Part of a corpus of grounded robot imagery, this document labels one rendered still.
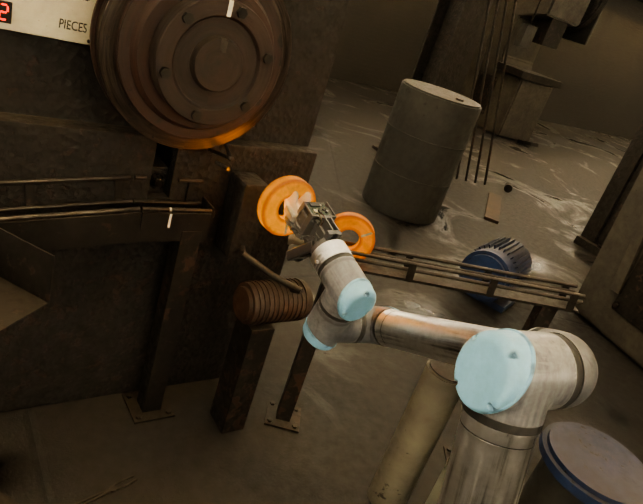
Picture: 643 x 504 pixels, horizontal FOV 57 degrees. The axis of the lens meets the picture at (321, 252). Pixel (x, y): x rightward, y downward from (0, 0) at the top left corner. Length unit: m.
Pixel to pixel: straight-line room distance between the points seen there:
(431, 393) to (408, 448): 0.20
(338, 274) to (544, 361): 0.54
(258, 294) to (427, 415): 0.57
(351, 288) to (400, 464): 0.73
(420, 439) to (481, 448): 0.86
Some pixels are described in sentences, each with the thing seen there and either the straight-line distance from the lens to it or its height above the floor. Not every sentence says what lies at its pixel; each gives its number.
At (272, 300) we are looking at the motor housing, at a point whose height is 0.51.
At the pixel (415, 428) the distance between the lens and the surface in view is 1.74.
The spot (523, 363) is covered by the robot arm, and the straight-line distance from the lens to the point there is 0.85.
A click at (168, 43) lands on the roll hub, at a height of 1.14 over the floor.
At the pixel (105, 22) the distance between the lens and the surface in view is 1.39.
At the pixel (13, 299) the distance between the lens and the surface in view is 1.35.
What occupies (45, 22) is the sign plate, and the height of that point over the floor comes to 1.09.
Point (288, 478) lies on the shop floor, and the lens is 1.92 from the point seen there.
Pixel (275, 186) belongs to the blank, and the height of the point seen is 0.88.
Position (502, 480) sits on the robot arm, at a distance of 0.93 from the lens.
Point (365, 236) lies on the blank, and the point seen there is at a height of 0.73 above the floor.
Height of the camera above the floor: 1.36
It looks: 24 degrees down
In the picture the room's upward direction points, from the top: 19 degrees clockwise
